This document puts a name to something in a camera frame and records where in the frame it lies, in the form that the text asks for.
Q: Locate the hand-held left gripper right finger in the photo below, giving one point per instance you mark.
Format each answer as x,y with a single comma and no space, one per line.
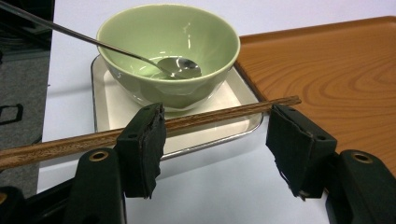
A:
299,146

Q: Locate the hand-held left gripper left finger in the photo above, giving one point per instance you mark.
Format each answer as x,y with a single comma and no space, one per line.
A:
140,149

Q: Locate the small metal tray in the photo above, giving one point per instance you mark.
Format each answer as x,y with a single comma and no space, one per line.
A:
116,104

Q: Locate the brown wooden tray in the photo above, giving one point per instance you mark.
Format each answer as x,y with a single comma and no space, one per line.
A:
327,77

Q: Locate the brown wooden chopstick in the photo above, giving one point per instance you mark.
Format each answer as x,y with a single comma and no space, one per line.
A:
62,153
62,145

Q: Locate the green ceramic bowl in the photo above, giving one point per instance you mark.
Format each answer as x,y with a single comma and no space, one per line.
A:
168,37

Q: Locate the white table mat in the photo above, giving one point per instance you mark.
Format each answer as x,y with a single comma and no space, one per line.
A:
73,93

